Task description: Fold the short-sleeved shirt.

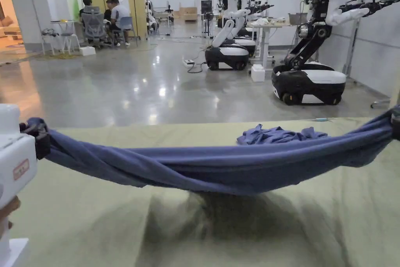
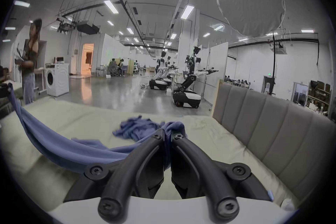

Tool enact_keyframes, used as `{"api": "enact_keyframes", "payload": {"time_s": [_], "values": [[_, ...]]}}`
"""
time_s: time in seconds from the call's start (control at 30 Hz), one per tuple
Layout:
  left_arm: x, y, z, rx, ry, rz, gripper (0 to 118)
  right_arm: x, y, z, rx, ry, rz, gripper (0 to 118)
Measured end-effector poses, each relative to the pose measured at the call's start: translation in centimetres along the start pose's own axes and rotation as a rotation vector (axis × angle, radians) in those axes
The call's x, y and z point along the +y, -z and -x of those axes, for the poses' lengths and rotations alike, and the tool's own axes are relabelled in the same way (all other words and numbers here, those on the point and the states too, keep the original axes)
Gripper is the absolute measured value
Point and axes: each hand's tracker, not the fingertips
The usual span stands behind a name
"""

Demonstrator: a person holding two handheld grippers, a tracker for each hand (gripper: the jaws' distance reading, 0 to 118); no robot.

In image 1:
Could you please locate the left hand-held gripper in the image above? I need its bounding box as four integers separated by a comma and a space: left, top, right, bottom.
0, 104, 50, 267

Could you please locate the dark blue shirt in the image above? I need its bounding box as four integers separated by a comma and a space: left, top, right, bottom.
26, 104, 400, 197

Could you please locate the person's left hand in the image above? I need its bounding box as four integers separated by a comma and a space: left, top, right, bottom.
0, 196, 22, 233

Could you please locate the white black wheeled humanoid robot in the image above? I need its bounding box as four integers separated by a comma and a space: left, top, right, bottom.
271, 0, 399, 106
237, 0, 275, 49
204, 0, 275, 71

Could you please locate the small white round table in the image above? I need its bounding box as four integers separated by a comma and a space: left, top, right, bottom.
41, 19, 82, 56

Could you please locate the bed with pale green sheet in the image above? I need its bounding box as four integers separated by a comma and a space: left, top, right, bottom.
0, 116, 400, 267

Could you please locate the crumpled dark blue garment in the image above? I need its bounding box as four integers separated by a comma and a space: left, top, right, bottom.
236, 124, 329, 146

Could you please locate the grey mesh office chair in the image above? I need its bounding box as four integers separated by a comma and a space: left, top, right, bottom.
82, 5, 108, 49

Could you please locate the group of people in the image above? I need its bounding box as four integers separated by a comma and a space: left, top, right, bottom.
79, 0, 132, 47

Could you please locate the white-legged wooden table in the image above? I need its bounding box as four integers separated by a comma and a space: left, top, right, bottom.
246, 13, 311, 68

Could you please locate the brown cardboard carton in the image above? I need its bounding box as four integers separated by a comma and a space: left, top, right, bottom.
173, 6, 198, 23

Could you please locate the black screen on stand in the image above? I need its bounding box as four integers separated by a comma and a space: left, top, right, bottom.
200, 0, 216, 37

